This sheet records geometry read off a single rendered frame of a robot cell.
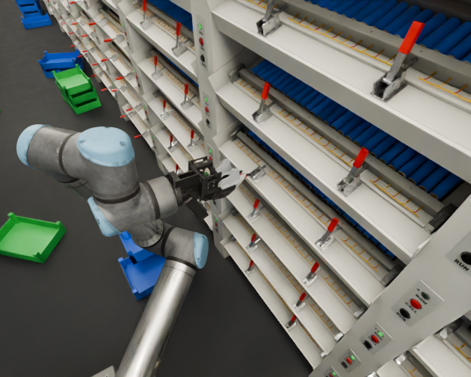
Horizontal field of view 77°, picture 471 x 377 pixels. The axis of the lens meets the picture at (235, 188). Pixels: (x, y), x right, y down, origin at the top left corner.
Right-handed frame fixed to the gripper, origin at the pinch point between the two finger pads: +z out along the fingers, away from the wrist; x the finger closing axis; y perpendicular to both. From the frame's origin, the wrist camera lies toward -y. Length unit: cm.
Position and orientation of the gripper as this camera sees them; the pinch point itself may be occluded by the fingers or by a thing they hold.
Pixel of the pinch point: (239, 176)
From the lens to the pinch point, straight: 80.4
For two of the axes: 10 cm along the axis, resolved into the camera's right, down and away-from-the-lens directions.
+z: 8.2, -3.1, 4.8
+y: 1.3, -7.3, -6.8
